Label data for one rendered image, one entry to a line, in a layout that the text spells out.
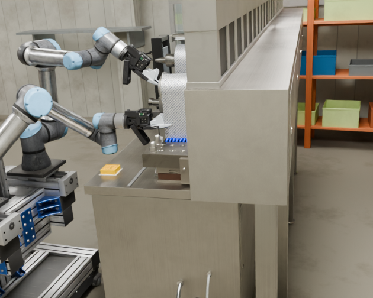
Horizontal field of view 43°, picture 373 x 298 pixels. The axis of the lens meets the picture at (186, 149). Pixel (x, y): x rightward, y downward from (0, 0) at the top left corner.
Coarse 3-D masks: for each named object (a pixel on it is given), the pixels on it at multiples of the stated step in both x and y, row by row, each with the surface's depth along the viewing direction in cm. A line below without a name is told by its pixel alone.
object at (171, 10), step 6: (168, 0) 294; (174, 0) 293; (180, 0) 292; (174, 12) 297; (174, 18) 298; (174, 24) 298; (174, 30) 299; (174, 42) 302; (174, 48) 303; (174, 72) 308
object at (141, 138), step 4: (132, 124) 215; (132, 128) 214; (136, 128) 213; (136, 132) 214; (140, 132) 214; (144, 132) 218; (140, 136) 214; (144, 136) 216; (140, 140) 215; (144, 140) 215; (148, 140) 216; (144, 144) 216
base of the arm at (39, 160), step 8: (24, 152) 245; (32, 152) 244; (40, 152) 246; (24, 160) 246; (32, 160) 244; (40, 160) 246; (48, 160) 250; (24, 168) 246; (32, 168) 244; (40, 168) 246
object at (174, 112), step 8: (168, 104) 207; (176, 104) 206; (184, 104) 206; (168, 112) 209; (176, 112) 208; (184, 112) 207; (168, 120) 210; (176, 120) 209; (184, 120) 208; (168, 128) 211; (176, 128) 210; (184, 128) 209; (168, 136) 212; (176, 136) 212; (184, 136) 211
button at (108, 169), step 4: (108, 164) 217; (112, 164) 217; (104, 168) 213; (108, 168) 213; (112, 168) 212; (116, 168) 212; (120, 168) 217; (104, 172) 211; (108, 172) 211; (112, 172) 210; (116, 172) 212
